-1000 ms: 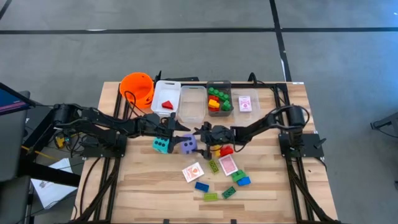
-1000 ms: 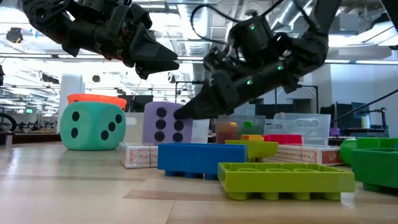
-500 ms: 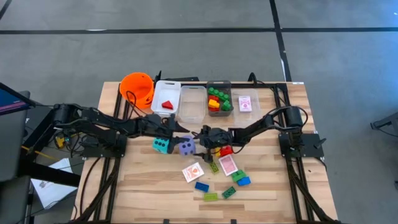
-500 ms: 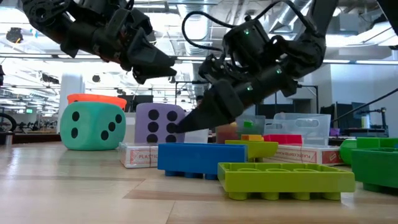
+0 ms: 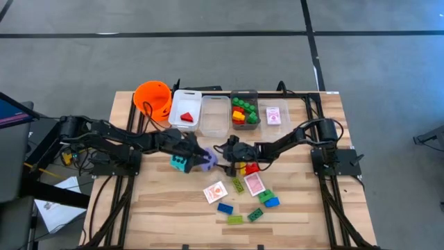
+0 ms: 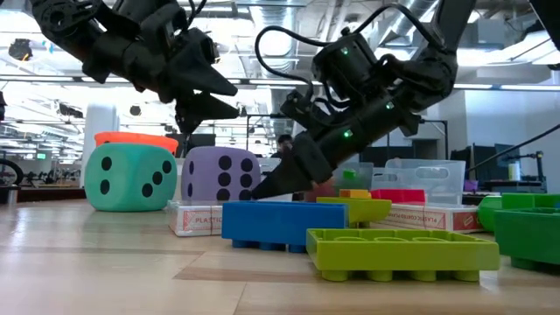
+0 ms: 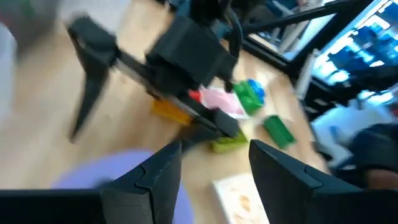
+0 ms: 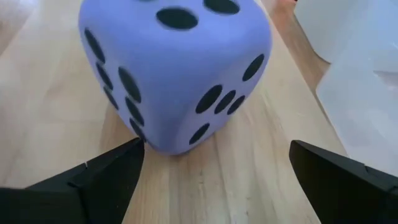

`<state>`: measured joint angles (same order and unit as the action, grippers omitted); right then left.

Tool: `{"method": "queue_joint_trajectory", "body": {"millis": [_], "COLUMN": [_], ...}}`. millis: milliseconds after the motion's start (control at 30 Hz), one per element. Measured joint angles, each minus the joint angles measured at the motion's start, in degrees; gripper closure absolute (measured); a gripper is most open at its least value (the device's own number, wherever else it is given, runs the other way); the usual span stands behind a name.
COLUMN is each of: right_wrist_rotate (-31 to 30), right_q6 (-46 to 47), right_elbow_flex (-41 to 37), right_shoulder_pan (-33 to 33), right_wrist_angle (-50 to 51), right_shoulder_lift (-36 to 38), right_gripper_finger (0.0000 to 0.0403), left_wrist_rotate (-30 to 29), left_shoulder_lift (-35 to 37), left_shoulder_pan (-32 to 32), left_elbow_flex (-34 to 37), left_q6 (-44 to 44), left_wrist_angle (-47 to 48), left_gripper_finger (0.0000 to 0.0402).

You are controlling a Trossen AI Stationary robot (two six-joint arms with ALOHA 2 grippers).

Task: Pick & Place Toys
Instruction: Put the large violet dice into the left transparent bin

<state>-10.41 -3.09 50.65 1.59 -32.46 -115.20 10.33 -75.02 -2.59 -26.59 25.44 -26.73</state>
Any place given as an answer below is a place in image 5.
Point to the white plastic bin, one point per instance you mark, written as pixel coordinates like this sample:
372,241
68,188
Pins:
187,100

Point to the lime green thin toy brick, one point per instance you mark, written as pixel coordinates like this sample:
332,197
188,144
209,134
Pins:
235,220

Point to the yellow connector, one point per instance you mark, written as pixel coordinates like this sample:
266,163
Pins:
67,159

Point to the clear plastic bin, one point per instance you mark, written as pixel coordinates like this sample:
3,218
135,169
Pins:
215,118
267,132

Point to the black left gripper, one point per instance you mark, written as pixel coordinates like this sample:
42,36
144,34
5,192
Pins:
175,144

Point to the black chair base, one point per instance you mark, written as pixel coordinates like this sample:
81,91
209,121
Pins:
438,136

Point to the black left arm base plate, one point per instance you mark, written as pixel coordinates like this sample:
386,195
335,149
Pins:
118,170

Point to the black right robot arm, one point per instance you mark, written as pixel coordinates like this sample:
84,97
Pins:
327,129

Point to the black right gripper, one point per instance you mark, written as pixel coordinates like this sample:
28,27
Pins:
243,152

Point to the dark green toy brick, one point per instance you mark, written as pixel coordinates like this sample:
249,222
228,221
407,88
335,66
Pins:
255,215

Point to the small blue ball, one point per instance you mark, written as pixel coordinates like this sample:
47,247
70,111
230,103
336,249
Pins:
273,202

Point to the black bracket bar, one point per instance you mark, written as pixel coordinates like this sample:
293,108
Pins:
208,88

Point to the grey plastic bin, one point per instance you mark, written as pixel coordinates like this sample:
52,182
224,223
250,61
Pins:
244,93

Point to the teal foam die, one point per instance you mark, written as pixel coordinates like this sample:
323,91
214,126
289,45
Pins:
177,162

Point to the long green toy brick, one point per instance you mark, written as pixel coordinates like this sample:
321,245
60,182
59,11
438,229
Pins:
241,103

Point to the orange plastic bucket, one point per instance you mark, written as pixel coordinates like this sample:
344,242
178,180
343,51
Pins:
156,95

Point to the purple foam die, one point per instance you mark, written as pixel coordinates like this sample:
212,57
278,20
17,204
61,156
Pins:
211,158

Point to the white paper sheet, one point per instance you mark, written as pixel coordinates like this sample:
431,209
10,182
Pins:
55,215

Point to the blue toy brick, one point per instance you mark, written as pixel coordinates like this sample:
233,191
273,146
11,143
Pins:
225,208

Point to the laptop screen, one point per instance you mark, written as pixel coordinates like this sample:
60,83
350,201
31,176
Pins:
10,112

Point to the yellow toy brick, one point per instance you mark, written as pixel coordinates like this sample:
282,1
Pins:
238,116
243,170

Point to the grey cart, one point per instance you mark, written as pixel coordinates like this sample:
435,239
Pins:
14,163

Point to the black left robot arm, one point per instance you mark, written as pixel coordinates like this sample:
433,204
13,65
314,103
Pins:
114,135

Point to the red wedge block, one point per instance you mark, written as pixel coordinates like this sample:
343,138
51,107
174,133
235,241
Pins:
186,118

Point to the pink playing card deck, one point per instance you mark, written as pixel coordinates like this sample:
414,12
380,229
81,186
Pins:
273,115
254,184

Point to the red toy brick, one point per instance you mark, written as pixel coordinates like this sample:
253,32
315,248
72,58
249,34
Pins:
237,109
253,169

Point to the lime green thick toy brick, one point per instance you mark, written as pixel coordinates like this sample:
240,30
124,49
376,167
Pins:
238,185

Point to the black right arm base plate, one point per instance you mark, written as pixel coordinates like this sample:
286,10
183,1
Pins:
347,166

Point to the black desk foot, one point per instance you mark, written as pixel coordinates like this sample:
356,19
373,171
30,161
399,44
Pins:
55,194

